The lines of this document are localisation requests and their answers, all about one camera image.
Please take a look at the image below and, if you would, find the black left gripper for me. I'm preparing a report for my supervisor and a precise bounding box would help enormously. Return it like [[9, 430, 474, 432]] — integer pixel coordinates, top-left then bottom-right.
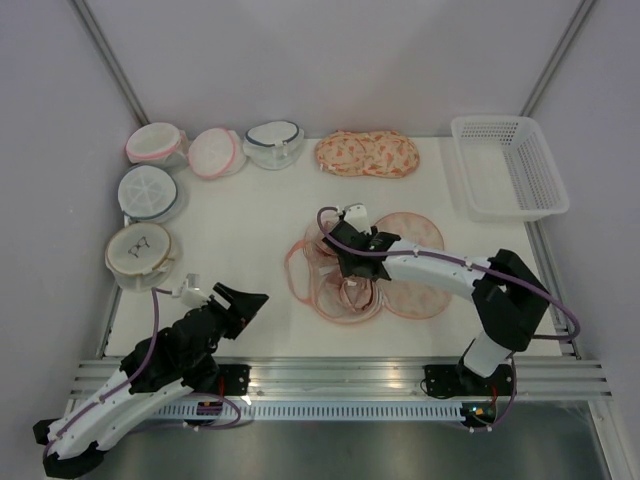
[[185, 283, 269, 368]]

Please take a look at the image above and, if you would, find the pink satin bra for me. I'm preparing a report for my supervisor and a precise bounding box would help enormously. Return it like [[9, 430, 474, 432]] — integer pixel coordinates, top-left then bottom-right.
[[305, 226, 382, 323]]

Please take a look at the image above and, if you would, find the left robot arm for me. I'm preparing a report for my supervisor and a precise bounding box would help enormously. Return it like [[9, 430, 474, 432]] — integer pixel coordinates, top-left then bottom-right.
[[33, 283, 269, 479]]

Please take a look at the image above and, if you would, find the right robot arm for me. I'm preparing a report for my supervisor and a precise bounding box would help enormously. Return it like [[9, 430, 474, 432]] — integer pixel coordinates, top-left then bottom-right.
[[321, 220, 550, 395]]

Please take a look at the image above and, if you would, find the beige round bag with glasses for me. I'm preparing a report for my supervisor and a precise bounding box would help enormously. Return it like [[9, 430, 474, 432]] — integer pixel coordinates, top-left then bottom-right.
[[104, 222, 181, 292]]

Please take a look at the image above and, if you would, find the navy trimmed white mesh bag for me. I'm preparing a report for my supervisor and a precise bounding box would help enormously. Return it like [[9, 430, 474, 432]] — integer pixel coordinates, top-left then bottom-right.
[[242, 120, 305, 171]]

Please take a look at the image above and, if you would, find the blue trimmed round laundry bag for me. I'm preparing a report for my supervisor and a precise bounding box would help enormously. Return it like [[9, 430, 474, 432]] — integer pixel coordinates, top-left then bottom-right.
[[117, 165, 188, 226]]

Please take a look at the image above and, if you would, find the pink trimmed white mesh bag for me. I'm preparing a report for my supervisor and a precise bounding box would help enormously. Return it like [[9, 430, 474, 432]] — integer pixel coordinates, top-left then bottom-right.
[[188, 128, 247, 180]]

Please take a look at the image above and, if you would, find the pink trimmed round laundry bag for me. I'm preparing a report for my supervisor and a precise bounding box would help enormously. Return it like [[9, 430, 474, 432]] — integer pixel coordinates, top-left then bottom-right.
[[125, 122, 188, 171]]

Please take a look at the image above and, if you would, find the white plastic basket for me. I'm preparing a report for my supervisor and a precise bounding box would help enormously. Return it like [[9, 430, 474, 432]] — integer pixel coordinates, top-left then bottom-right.
[[450, 115, 570, 222]]

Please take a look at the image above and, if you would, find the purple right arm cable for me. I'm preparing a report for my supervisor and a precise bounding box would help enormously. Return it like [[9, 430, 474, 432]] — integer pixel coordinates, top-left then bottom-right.
[[316, 205, 582, 434]]

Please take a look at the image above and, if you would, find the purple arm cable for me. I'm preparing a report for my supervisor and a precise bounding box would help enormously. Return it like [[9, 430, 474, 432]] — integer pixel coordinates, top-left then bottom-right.
[[316, 205, 582, 434], [42, 286, 241, 464]]

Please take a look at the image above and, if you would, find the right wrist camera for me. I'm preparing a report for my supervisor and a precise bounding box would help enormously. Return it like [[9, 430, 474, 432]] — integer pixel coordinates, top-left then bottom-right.
[[340, 203, 371, 235]]

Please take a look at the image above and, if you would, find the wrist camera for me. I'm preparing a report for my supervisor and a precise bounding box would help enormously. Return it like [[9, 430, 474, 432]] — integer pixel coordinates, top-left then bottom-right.
[[171, 273, 209, 308], [340, 203, 371, 235]]

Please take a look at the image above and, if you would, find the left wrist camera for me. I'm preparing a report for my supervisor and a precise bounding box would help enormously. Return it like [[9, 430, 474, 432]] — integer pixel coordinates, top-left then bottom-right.
[[171, 273, 209, 308]]

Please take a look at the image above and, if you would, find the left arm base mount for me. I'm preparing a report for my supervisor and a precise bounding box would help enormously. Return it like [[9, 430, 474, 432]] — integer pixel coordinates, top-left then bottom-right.
[[194, 364, 251, 397]]

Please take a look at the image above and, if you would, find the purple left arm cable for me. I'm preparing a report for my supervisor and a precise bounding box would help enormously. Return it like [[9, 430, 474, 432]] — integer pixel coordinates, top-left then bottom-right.
[[42, 286, 241, 464]]

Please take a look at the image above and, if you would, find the white slotted cable duct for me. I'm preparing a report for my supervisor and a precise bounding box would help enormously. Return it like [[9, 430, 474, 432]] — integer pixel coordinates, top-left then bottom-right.
[[87, 402, 464, 421]]

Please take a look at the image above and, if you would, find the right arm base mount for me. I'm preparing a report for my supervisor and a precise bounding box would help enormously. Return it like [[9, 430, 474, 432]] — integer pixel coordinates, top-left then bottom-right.
[[422, 364, 514, 400]]

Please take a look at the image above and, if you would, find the aluminium frame post right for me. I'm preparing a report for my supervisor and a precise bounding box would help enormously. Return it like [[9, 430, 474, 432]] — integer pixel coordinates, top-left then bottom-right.
[[519, 0, 599, 117]]

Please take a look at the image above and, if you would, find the aluminium frame post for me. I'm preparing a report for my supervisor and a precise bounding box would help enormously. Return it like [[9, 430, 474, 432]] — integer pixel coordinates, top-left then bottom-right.
[[68, 0, 150, 127], [519, 0, 599, 117]]

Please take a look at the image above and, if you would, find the aluminium frame post left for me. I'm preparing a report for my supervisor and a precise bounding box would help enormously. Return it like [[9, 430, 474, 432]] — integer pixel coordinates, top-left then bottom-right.
[[68, 0, 150, 127]]

